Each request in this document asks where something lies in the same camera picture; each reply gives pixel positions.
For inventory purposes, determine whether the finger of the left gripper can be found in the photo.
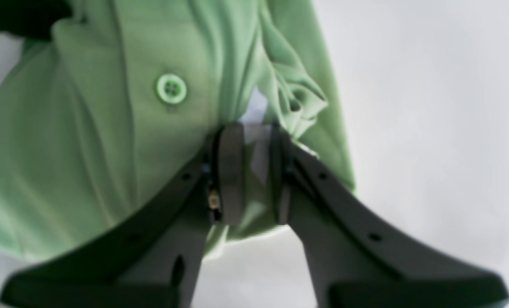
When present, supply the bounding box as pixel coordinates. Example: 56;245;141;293
0;124;244;308
270;125;509;308

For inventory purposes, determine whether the green polo shirt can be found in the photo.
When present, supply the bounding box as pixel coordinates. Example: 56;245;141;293
0;0;356;262

